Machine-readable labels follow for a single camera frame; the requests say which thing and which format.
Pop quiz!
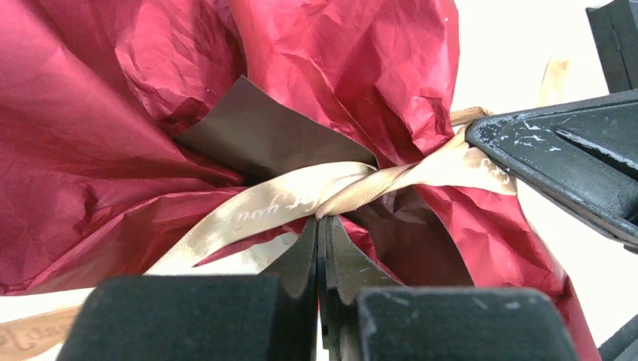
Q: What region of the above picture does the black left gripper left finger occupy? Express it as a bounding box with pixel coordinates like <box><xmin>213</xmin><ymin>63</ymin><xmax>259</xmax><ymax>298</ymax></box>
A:
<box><xmin>58</xmin><ymin>220</ymin><xmax>317</xmax><ymax>361</ymax></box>

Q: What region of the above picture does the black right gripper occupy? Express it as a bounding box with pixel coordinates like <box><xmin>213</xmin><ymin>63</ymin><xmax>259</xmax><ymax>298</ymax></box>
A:
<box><xmin>466</xmin><ymin>0</ymin><xmax>637</xmax><ymax>253</ymax></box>

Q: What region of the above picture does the red paper bouquet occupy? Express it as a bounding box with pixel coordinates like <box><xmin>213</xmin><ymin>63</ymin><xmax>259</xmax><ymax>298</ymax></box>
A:
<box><xmin>0</xmin><ymin>0</ymin><xmax>602</xmax><ymax>361</ymax></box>

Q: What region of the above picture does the beige satin ribbon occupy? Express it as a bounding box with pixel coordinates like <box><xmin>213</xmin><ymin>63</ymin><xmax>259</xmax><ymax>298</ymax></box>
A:
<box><xmin>0</xmin><ymin>57</ymin><xmax>572</xmax><ymax>361</ymax></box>

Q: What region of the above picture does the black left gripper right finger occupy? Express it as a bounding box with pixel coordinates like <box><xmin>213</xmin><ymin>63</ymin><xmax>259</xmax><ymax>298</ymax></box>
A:
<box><xmin>321</xmin><ymin>217</ymin><xmax>577</xmax><ymax>360</ymax></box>

